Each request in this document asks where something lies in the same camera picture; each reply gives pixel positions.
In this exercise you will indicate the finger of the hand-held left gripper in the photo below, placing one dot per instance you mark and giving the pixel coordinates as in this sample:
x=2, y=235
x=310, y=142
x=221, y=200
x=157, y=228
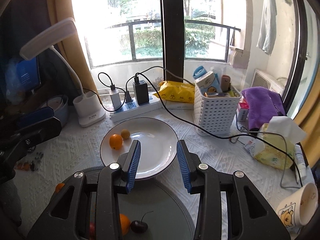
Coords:
x=42, y=130
x=37, y=116

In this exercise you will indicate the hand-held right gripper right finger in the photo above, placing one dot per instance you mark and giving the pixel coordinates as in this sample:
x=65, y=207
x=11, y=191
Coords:
x=185, y=167

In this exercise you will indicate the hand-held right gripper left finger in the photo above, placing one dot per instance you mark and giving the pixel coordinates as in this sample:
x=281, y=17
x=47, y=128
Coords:
x=132, y=165

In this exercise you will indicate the white round plate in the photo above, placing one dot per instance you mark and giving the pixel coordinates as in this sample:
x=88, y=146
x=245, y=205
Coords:
x=150, y=150

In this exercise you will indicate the grey round tray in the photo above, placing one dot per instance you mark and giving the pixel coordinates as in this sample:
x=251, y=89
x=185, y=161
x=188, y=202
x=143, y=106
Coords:
x=160, y=212

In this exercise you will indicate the orange mandarin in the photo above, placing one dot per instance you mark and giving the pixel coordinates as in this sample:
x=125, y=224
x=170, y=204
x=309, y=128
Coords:
x=125, y=223
x=60, y=188

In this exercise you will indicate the dark cherry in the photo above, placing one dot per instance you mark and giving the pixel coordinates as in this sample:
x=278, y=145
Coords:
x=138, y=226

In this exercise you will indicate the red cherry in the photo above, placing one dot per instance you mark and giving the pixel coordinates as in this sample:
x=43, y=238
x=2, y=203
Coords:
x=92, y=230

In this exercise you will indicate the blue plastic bowl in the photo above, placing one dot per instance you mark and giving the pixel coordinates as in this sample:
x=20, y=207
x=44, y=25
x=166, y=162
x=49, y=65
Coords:
x=58, y=120

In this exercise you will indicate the pink bowl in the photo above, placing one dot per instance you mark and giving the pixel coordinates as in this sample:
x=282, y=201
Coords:
x=53, y=102

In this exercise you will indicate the small orange kumquat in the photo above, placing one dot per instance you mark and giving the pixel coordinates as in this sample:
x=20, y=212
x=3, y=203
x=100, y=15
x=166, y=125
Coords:
x=116, y=142

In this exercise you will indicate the white textured tablecloth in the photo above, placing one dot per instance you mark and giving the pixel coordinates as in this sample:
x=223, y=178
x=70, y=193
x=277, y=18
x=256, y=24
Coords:
x=212, y=160

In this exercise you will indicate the small yellow plum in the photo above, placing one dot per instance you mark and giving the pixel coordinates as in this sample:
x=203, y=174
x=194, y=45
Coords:
x=125, y=134

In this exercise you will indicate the crumpled blue plastic bag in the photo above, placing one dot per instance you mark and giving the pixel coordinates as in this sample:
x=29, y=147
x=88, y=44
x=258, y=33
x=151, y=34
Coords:
x=11, y=87

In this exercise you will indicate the tablet with blue screen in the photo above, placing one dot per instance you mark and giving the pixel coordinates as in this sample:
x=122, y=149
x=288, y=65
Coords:
x=27, y=75

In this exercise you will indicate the white desk lamp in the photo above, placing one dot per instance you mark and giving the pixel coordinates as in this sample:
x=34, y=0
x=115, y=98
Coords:
x=90, y=110

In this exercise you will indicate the white perforated basket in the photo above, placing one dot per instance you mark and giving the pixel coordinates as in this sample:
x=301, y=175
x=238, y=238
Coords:
x=215, y=115

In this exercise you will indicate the white power strip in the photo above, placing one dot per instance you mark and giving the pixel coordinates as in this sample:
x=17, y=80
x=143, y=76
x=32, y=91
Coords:
x=150, y=106

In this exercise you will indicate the white flat box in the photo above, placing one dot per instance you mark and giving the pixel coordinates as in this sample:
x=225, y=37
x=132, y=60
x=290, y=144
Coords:
x=180, y=105

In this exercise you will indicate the black plug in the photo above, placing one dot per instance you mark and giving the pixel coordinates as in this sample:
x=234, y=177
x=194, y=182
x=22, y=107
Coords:
x=129, y=97

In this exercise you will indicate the small white sachet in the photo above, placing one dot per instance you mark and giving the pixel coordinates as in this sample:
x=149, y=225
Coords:
x=250, y=146

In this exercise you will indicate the white charger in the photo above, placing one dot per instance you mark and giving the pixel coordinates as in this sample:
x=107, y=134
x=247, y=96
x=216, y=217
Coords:
x=115, y=97

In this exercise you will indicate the black charger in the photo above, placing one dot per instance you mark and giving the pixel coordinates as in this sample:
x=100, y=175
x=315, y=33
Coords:
x=141, y=92

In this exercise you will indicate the yellow wipes packet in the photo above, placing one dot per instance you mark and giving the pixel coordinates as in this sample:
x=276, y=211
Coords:
x=177, y=91

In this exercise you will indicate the snack bar packet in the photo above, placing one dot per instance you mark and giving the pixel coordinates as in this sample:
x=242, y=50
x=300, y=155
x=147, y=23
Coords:
x=216, y=95

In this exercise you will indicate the red and white box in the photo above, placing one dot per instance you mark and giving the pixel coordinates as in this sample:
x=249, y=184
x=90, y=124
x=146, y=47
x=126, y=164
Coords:
x=242, y=110

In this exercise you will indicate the printed tissue pack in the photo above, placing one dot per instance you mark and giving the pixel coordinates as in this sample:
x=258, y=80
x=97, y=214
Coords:
x=208, y=83

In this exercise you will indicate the yellow-green tissue pack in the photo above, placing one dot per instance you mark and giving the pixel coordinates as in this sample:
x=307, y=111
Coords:
x=272, y=152

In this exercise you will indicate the brown pouch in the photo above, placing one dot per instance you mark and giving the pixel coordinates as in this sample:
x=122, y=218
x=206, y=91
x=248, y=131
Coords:
x=225, y=82

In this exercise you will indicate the blue roll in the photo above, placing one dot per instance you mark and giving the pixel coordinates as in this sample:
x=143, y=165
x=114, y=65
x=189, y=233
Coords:
x=198, y=72

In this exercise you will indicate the dark blue curtain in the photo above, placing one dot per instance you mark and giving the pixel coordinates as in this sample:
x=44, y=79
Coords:
x=30, y=17

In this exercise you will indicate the purple towel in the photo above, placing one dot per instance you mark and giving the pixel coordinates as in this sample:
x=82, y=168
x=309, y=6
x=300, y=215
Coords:
x=262, y=105

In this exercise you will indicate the white tube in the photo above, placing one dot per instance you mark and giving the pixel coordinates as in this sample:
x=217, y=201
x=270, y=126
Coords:
x=301, y=162

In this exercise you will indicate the white mug with bear print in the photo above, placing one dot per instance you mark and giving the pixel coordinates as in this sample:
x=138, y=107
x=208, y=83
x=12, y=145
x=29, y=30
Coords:
x=292, y=212

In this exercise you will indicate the yellow curtain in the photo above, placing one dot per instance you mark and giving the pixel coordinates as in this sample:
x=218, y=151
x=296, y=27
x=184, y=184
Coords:
x=57, y=0
x=311, y=115

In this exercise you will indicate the white boxy appliance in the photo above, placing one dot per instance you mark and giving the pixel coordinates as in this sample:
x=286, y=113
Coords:
x=267, y=81

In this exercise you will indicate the black balcony railing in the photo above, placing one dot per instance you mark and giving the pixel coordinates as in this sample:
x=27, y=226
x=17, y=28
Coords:
x=131, y=42

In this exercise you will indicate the hanging pale shirt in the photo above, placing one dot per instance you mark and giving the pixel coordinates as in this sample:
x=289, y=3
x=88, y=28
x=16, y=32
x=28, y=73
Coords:
x=267, y=20

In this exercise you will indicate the beige wall box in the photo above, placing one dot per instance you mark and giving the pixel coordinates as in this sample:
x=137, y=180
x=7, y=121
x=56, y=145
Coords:
x=237, y=57

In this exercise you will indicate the black window post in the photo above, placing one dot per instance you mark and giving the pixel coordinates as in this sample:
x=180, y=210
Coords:
x=172, y=30

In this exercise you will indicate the black door frame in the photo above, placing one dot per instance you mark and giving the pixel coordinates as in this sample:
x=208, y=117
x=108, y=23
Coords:
x=301, y=30

